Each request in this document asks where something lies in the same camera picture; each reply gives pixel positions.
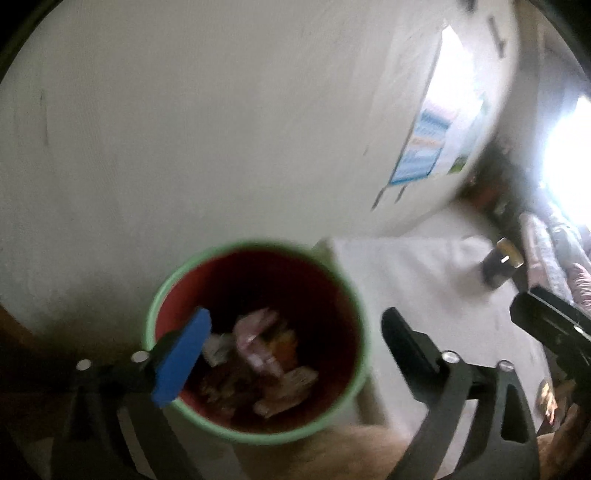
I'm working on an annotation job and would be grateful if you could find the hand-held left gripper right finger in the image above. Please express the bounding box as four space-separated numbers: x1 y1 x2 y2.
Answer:
381 307 541 480

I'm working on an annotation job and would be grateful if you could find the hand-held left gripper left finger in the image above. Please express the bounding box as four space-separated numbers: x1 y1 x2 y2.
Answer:
48 307 213 480

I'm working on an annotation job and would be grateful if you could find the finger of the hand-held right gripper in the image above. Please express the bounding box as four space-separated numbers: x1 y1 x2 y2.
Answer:
510 285 591 342

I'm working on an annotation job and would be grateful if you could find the heap of mixed wrappers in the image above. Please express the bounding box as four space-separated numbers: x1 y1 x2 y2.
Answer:
198 307 320 421

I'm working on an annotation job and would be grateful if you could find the green bin with red inside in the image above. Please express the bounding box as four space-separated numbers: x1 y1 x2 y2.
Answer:
145 240 370 445

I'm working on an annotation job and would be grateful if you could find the pink quilt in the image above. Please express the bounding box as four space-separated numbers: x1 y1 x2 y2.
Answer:
568 263 591 319

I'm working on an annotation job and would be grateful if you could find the dark blue yellow mug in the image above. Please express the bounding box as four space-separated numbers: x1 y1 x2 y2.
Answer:
480 237 525 291

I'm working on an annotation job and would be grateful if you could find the white tablecloth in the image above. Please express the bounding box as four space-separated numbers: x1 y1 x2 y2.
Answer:
318 235 555 435

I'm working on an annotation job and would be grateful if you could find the bed with plaid sheet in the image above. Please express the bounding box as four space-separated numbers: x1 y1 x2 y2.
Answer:
517 210 591 315

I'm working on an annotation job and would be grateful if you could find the tan fuzzy cloth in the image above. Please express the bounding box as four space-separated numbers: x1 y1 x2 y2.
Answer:
536 406 591 480
295 422 416 480

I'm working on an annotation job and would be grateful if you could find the dark shelf unit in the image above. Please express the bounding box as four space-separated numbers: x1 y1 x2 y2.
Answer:
462 138 532 222

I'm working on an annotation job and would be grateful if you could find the bright window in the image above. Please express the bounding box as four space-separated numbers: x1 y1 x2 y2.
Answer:
538 95 591 222

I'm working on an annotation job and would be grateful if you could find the green chart wall poster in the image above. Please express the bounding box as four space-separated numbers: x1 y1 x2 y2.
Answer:
448 97 490 175

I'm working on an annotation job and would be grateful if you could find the white chart wall poster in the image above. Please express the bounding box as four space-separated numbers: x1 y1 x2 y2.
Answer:
422 25 483 174

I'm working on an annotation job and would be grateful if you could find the dark wall rail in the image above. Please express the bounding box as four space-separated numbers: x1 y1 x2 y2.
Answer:
488 16 509 58

